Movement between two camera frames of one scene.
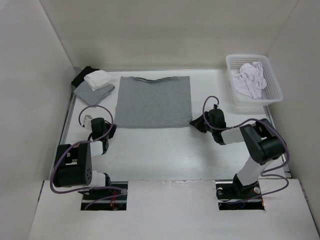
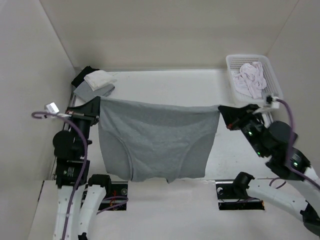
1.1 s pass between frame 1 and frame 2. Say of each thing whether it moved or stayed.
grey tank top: moved
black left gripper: moved
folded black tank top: stayed
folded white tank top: stayed
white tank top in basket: stayed
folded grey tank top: stayed
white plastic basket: stayed
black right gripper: moved
